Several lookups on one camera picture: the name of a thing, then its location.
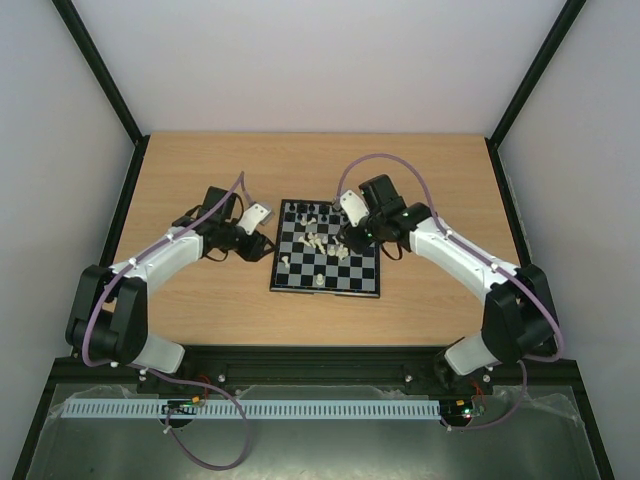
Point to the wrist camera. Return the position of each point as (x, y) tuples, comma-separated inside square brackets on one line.
[(353, 206), (257, 214)]

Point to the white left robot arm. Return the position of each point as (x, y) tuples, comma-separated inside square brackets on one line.
[(109, 317)]

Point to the black and grey chessboard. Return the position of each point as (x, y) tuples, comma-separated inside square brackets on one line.
[(358, 275)]

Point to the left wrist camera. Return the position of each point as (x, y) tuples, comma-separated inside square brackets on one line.
[(257, 214)]

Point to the light blue cable duct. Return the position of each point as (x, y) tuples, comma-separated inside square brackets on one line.
[(254, 409)]

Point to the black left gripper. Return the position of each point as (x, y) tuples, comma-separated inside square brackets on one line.
[(253, 252)]

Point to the white king piece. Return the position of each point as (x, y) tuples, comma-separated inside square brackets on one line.
[(317, 242)]

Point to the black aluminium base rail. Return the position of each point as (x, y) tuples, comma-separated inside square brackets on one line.
[(410, 370)]

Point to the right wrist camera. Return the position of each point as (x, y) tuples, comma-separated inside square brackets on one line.
[(353, 206)]

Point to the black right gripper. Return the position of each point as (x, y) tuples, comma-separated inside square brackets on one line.
[(353, 240)]

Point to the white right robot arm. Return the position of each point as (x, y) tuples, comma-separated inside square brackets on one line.
[(518, 310)]

